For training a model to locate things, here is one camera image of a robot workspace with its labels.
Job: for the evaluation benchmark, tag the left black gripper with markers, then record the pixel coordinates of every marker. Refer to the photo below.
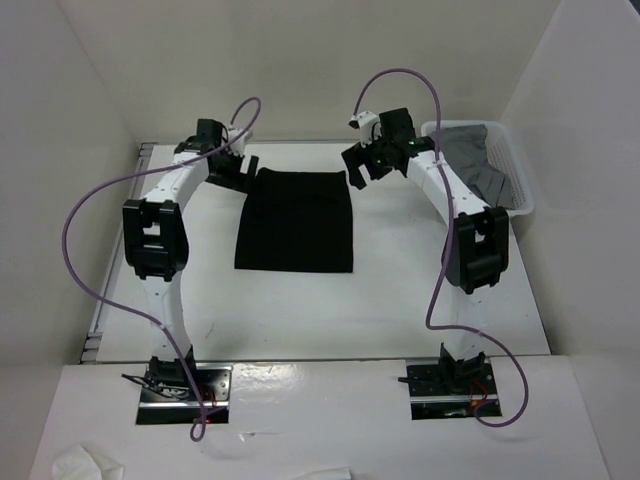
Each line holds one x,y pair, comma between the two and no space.
239,181

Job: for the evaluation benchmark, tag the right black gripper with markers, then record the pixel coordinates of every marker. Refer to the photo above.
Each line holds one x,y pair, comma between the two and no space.
354,157

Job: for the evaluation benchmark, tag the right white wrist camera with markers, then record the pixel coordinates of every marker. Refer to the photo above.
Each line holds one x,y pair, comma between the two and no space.
367,124

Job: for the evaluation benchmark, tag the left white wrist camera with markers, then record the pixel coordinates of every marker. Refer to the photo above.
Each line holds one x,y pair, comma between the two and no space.
235,139

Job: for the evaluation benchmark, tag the white plastic basket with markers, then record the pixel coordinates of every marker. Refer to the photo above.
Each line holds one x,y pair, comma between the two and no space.
501,154

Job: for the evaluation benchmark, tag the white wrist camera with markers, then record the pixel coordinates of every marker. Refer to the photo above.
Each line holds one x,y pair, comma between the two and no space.
235,139
367,124

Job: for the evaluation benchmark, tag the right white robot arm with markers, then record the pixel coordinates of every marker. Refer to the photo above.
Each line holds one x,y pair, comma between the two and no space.
476,250

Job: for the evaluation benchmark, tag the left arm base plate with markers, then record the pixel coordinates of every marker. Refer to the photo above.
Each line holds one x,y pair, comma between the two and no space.
164,405

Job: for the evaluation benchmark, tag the grey skirt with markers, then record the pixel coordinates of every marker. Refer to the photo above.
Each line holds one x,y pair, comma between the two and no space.
480,165

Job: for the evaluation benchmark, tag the black skirt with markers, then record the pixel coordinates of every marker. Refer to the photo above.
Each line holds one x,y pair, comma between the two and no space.
296,222

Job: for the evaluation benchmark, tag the crumpled white tissue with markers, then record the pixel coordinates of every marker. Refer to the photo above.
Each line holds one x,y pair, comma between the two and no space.
80,462

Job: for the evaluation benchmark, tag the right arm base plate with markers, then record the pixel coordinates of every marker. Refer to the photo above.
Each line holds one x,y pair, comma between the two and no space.
431,398

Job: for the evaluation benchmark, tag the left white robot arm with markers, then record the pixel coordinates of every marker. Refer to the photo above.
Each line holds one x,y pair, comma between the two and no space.
157,247

